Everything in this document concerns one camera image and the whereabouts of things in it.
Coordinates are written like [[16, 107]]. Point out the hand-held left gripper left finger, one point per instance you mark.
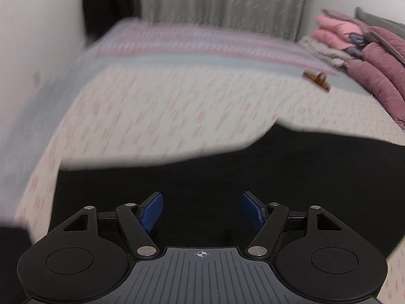
[[152, 210]]

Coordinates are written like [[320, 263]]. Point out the grey patterned curtain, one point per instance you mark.
[[221, 0]]

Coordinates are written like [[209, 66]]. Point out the striped pink blue blanket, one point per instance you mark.
[[196, 44]]

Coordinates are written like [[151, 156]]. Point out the black pants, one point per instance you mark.
[[202, 177]]

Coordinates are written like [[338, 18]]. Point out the beige knit sweater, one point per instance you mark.
[[326, 52]]

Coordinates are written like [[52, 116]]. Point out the brown hair claw clip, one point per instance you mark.
[[318, 80]]

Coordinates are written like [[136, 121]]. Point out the grey pillow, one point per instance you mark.
[[379, 20]]

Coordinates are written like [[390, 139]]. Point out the pink puffer jacket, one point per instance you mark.
[[335, 31]]

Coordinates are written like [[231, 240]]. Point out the dark hanging clothing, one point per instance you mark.
[[109, 3]]

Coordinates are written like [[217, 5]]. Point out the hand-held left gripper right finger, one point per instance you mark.
[[252, 210]]

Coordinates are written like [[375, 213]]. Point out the cherry print bed sheet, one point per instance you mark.
[[164, 114]]

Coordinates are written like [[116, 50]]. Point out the mauve puffer jacket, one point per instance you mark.
[[379, 76]]

